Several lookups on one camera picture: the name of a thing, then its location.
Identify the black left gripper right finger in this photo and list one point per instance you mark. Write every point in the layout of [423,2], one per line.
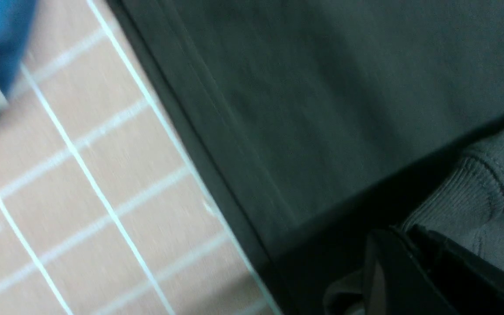
[444,278]

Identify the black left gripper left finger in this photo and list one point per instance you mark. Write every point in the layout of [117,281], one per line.
[392,280]

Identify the dark gray long-sleeved shirt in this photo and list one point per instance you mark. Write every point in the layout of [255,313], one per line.
[312,122]

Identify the pink checkered tablecloth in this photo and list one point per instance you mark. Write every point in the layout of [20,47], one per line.
[101,209]

